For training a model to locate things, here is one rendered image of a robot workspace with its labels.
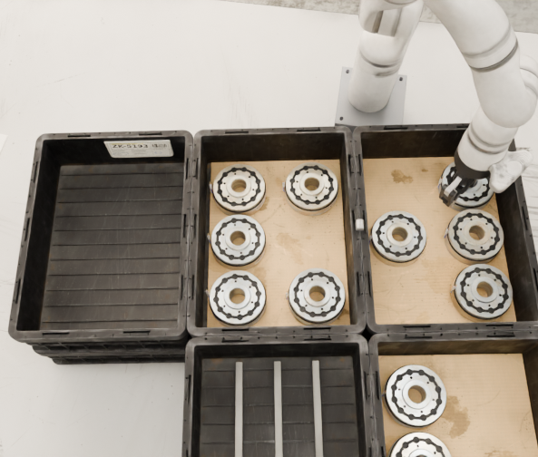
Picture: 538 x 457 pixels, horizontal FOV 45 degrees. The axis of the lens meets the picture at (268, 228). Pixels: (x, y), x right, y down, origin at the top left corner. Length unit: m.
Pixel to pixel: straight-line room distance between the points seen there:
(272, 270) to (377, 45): 0.47
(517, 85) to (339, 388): 0.58
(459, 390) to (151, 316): 0.56
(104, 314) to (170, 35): 0.76
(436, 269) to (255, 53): 0.72
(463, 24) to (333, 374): 0.63
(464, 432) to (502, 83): 0.58
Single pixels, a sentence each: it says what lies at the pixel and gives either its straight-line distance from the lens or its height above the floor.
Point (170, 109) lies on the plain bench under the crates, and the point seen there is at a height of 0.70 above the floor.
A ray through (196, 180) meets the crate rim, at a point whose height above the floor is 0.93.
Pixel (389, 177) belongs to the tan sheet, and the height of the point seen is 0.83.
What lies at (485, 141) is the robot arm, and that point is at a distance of 1.07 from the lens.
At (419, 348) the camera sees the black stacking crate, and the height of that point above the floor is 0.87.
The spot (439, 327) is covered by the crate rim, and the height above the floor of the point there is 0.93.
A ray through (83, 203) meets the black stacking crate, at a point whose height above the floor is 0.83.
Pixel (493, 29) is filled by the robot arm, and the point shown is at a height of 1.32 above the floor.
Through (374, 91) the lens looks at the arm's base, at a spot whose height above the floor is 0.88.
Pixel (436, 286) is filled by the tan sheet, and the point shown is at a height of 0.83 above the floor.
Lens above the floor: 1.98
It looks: 67 degrees down
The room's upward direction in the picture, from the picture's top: 4 degrees counter-clockwise
